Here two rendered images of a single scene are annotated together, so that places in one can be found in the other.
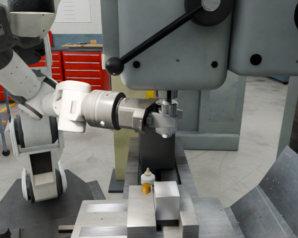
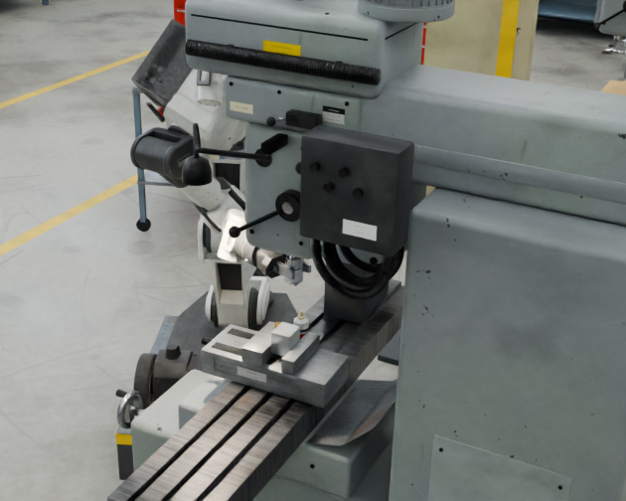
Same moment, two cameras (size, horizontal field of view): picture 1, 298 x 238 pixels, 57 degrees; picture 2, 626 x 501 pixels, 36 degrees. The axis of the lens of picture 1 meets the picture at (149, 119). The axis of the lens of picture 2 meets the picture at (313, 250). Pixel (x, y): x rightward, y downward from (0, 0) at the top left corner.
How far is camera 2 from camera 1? 1.92 m
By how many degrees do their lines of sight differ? 26
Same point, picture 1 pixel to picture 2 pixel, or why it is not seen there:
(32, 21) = (219, 144)
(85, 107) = (236, 244)
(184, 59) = (282, 235)
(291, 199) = not seen: hidden behind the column
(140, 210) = (260, 341)
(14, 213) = (193, 334)
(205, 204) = (329, 357)
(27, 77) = (210, 192)
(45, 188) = (233, 310)
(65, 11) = not seen: outside the picture
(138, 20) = (253, 204)
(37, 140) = not seen: hidden behind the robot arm
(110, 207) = (247, 335)
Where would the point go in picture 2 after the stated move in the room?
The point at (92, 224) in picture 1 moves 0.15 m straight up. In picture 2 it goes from (226, 342) to (225, 291)
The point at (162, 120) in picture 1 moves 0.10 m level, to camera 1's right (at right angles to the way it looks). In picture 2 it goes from (283, 270) to (320, 280)
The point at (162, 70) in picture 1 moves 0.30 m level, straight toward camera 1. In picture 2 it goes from (268, 239) to (190, 289)
